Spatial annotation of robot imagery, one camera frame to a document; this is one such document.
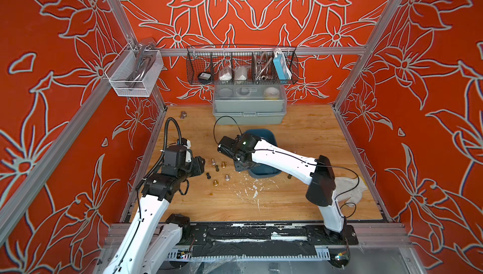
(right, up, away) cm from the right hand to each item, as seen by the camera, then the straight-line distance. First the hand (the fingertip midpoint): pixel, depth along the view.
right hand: (240, 167), depth 79 cm
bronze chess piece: (-9, -2, +13) cm, 16 cm away
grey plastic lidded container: (+8, +29, +22) cm, 38 cm away
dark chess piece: (-16, -7, +9) cm, 19 cm away
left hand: (-17, +4, -4) cm, 18 cm away
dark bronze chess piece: (-12, -4, +12) cm, 17 cm away
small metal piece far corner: (-36, +24, +35) cm, 55 cm away
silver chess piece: (-14, -1, +14) cm, 20 cm away
